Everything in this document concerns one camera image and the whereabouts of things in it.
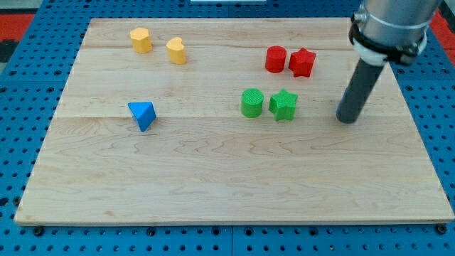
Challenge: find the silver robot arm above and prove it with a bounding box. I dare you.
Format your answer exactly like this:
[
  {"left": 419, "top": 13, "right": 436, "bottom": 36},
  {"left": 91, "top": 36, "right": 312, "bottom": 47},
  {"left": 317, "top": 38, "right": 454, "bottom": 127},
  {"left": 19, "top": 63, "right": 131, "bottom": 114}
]
[{"left": 349, "top": 0, "right": 441, "bottom": 67}]

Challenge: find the blue triangle block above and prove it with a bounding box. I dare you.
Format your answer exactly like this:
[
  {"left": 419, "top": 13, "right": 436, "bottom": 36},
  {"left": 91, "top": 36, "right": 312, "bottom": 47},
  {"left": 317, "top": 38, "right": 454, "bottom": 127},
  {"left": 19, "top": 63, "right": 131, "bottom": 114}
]
[{"left": 127, "top": 102, "right": 156, "bottom": 132}]

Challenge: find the green cylinder block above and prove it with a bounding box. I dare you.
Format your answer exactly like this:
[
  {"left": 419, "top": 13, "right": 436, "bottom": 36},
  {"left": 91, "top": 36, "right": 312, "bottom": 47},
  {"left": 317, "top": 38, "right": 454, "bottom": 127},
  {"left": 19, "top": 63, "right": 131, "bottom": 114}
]
[{"left": 240, "top": 88, "right": 264, "bottom": 118}]

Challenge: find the green star block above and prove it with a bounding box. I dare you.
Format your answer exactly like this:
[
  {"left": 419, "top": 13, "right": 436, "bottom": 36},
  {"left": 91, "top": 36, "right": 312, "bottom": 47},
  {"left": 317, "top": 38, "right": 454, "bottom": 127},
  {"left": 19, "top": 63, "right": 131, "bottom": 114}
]
[{"left": 269, "top": 89, "right": 298, "bottom": 121}]

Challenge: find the wooden board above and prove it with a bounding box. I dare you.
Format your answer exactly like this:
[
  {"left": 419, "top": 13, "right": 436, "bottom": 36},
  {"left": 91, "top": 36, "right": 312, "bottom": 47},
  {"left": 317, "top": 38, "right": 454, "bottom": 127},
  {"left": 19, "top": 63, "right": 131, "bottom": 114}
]
[{"left": 14, "top": 18, "right": 454, "bottom": 226}]

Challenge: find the red cylinder block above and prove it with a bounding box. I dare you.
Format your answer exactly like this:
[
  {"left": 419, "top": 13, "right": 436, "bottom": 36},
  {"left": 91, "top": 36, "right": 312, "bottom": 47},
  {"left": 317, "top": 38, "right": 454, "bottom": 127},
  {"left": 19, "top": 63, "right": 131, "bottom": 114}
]
[{"left": 264, "top": 46, "right": 287, "bottom": 73}]

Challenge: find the yellow heart block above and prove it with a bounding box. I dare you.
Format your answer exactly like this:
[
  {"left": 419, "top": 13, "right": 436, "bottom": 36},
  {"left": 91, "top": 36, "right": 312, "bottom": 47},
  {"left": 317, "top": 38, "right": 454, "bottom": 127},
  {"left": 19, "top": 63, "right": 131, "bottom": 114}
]
[{"left": 166, "top": 37, "right": 186, "bottom": 65}]

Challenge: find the red star block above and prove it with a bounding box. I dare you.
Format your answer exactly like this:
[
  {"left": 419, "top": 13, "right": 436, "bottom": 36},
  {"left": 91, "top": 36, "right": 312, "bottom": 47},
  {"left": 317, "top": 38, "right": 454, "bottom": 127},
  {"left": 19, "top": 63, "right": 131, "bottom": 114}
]
[{"left": 288, "top": 48, "right": 316, "bottom": 78}]

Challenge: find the yellow hexagon block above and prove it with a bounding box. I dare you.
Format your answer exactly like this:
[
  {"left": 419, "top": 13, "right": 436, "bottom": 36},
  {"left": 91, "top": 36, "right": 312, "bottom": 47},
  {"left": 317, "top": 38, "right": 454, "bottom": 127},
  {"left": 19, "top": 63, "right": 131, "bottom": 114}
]
[{"left": 129, "top": 27, "right": 153, "bottom": 53}]

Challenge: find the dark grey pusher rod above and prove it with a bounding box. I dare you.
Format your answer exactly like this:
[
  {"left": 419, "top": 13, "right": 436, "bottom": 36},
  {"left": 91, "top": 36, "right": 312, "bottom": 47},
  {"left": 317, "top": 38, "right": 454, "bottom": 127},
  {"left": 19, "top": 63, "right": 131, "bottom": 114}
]
[{"left": 336, "top": 58, "right": 384, "bottom": 124}]

